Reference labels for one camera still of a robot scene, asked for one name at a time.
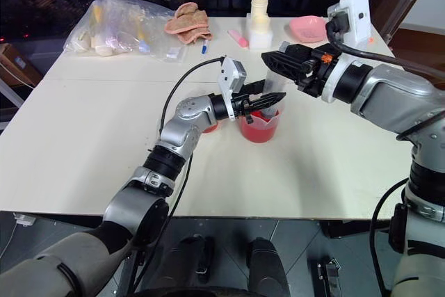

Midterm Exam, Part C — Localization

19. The clear plastic bag of items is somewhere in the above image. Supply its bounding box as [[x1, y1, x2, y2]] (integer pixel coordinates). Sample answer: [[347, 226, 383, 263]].
[[63, 0, 181, 63]]

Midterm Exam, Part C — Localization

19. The cream plastic bottle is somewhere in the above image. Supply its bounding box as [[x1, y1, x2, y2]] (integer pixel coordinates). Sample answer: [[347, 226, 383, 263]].
[[245, 13, 274, 50], [250, 0, 272, 34]]

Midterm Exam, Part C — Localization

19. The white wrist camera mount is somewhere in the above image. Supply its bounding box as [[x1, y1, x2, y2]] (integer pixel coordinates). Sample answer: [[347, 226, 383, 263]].
[[216, 56, 248, 121], [320, 0, 373, 104]]

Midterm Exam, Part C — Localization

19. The white power adapter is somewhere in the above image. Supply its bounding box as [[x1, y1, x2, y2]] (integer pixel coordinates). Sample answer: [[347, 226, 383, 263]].
[[13, 212, 36, 227]]

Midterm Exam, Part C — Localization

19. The pink plastic stick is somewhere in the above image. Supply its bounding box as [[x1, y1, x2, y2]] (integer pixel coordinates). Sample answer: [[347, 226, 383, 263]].
[[227, 29, 250, 49]]

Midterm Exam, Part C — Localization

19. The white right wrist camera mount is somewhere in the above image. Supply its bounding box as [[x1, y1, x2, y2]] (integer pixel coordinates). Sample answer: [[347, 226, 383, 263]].
[[320, 0, 373, 104]]

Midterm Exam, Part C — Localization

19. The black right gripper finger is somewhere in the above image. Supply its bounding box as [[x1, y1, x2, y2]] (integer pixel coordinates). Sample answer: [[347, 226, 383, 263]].
[[286, 43, 330, 56], [261, 49, 314, 85]]

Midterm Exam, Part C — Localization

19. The black metal bracket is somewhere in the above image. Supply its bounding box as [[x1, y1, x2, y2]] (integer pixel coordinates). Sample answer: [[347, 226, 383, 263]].
[[316, 257, 344, 291]]

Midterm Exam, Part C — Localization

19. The pink plastic bowl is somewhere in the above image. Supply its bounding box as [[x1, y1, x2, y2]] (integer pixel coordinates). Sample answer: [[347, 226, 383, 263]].
[[289, 15, 330, 44]]

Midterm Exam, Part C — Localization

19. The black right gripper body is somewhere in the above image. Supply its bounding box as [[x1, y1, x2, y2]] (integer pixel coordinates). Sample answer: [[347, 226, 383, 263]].
[[294, 45, 344, 99]]

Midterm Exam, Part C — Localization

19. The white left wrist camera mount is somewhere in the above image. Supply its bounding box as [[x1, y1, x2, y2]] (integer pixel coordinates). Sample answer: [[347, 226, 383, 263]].
[[216, 56, 248, 121]]

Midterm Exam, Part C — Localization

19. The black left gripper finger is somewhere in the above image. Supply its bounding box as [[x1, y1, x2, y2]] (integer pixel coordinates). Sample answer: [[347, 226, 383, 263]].
[[242, 80, 268, 98], [250, 92, 288, 111]]

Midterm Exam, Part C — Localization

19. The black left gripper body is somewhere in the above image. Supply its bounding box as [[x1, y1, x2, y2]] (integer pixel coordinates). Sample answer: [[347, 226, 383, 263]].
[[230, 96, 255, 123]]

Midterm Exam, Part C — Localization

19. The large clear cup red liquid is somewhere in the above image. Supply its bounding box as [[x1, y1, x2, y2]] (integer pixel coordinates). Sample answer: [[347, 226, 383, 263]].
[[239, 100, 282, 145]]

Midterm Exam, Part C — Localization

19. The brown cardboard box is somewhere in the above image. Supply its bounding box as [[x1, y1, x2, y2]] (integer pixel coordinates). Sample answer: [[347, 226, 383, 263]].
[[0, 42, 45, 88]]

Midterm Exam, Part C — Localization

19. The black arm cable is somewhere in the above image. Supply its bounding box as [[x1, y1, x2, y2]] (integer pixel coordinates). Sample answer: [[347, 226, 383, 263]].
[[133, 56, 227, 297], [325, 17, 445, 79]]

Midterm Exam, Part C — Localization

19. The orange pink towel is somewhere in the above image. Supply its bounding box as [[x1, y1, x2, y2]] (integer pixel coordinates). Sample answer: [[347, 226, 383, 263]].
[[164, 2, 213, 46]]

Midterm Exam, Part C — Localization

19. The dark rounded shape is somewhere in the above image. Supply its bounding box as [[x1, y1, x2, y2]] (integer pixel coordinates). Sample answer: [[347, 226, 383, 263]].
[[247, 236, 291, 297]]

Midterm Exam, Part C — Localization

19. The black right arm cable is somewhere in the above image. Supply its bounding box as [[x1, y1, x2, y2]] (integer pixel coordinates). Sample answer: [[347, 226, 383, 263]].
[[325, 17, 445, 79]]

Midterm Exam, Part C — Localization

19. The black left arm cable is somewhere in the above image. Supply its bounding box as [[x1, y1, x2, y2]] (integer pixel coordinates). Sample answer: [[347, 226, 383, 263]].
[[133, 56, 227, 297]]

